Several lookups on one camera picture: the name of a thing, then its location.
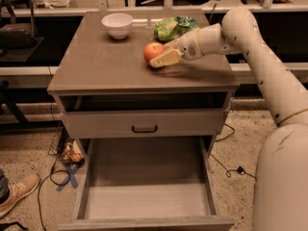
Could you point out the wire basket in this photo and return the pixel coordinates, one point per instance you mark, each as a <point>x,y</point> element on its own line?
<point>65,149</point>

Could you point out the green chip bag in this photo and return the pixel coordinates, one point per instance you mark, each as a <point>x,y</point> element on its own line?
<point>174,27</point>

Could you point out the red apple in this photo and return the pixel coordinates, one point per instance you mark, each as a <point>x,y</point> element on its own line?
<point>152,50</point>

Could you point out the blue tape cross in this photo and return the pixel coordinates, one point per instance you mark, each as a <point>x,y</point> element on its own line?
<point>70,177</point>

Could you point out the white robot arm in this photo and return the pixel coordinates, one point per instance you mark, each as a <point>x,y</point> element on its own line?
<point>280,201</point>

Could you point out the white ceramic bowl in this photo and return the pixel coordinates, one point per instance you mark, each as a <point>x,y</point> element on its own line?
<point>118,25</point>

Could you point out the tan shoe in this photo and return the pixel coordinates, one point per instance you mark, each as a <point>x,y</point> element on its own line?
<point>12,193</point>

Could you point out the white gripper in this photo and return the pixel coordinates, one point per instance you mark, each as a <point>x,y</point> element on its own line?
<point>189,46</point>

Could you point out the black chair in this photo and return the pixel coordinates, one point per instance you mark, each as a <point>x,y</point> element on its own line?
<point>18,41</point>

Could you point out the open grey drawer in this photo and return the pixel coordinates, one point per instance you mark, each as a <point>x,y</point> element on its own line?
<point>147,184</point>

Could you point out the closed grey drawer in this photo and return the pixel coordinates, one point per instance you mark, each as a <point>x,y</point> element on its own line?
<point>171,123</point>

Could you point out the black drawer handle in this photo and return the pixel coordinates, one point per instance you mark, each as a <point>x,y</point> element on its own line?
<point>144,130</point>

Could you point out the grey drawer cabinet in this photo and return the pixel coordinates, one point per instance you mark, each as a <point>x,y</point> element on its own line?
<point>102,74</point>

